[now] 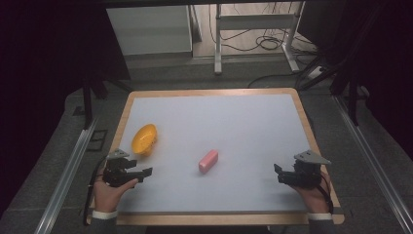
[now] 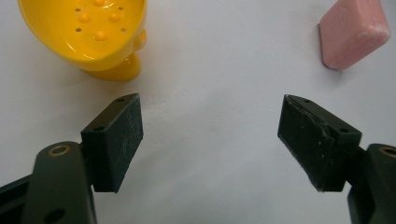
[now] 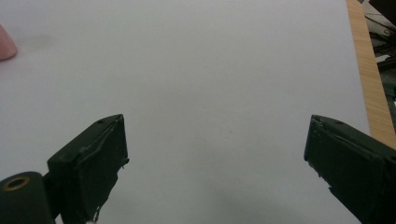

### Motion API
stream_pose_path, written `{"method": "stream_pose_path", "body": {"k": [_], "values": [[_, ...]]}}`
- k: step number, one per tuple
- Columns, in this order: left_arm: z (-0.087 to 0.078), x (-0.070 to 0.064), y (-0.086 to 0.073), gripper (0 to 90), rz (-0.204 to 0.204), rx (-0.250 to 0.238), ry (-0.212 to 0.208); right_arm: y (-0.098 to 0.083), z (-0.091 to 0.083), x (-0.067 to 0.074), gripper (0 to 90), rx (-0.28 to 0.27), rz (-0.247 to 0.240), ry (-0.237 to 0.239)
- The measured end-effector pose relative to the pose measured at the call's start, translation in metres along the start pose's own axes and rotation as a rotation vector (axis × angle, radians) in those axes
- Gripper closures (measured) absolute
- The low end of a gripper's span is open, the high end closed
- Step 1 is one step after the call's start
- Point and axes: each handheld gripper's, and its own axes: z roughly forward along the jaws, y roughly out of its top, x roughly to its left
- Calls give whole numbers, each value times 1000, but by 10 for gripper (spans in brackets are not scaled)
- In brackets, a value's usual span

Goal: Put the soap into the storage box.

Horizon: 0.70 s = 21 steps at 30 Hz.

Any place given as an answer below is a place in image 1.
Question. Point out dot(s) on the dark curtain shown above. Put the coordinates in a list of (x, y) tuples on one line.
[(383, 65), (42, 81)]

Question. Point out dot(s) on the person's left hand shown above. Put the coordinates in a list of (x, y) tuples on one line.
[(107, 195)]

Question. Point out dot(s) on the yellow plastic bowl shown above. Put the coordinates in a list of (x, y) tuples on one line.
[(144, 139)]

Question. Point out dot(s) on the pink soap bar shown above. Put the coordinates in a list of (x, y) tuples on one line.
[(208, 161)]

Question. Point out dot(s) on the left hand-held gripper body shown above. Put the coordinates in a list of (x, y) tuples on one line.
[(114, 172)]

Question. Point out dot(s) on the black metal stand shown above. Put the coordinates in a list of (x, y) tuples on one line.
[(87, 104), (353, 104)]

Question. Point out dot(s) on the black floor plate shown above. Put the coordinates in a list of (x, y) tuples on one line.
[(97, 140)]

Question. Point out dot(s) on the white power strip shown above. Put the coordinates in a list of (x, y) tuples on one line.
[(316, 72)]

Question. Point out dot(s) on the white cabinet panel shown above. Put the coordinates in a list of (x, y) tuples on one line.
[(149, 31)]

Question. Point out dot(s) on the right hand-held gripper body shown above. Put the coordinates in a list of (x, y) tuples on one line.
[(307, 172)]

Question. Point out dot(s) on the aluminium rail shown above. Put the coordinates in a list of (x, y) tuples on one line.
[(66, 178), (373, 162)]

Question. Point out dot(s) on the white metal desk frame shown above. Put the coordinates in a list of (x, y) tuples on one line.
[(256, 22)]

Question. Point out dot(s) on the person's right hand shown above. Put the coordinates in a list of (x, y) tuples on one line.
[(316, 198)]

